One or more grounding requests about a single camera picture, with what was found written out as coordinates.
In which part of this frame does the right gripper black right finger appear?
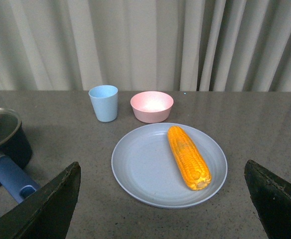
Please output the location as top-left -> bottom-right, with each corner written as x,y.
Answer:
244,160 -> 291,239

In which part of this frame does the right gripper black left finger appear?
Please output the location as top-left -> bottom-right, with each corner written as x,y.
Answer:
0,162 -> 81,239

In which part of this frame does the yellow corn cob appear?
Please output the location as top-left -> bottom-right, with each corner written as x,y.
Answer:
167,125 -> 212,191

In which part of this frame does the dark blue pot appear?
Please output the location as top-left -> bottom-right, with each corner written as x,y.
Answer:
0,124 -> 40,203

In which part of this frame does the light blue plate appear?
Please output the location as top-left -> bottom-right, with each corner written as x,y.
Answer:
111,122 -> 228,209

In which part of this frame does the light blue cup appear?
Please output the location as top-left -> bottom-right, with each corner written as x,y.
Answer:
88,85 -> 118,122

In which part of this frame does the pink bowl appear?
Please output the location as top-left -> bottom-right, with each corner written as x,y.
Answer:
130,91 -> 174,123

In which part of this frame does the white curtain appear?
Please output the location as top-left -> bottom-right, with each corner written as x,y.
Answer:
0,0 -> 291,92

